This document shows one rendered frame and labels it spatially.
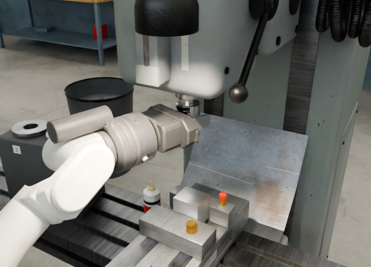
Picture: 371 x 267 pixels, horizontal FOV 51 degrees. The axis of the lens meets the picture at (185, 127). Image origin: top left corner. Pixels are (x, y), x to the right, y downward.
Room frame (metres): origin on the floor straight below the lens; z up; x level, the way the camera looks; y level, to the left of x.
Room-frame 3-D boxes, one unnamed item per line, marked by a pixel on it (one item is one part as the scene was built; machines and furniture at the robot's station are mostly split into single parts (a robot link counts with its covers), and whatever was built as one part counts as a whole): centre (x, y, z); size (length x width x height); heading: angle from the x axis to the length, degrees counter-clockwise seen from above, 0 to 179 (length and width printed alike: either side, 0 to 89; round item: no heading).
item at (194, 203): (0.68, -0.01, 1.03); 0.06 x 0.05 x 0.06; 58
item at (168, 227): (0.63, 0.02, 1.01); 0.15 x 0.06 x 0.04; 58
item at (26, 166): (0.88, 0.34, 1.02); 0.22 x 0.12 x 0.20; 71
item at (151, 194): (0.78, 0.08, 0.97); 0.04 x 0.04 x 0.11
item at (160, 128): (0.62, 0.06, 1.23); 0.13 x 0.12 x 0.10; 43
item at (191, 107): (0.68, 0.00, 1.26); 0.05 x 0.05 x 0.01
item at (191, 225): (0.61, -0.01, 1.04); 0.02 x 0.02 x 0.02
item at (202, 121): (0.66, -0.02, 1.23); 0.06 x 0.02 x 0.03; 133
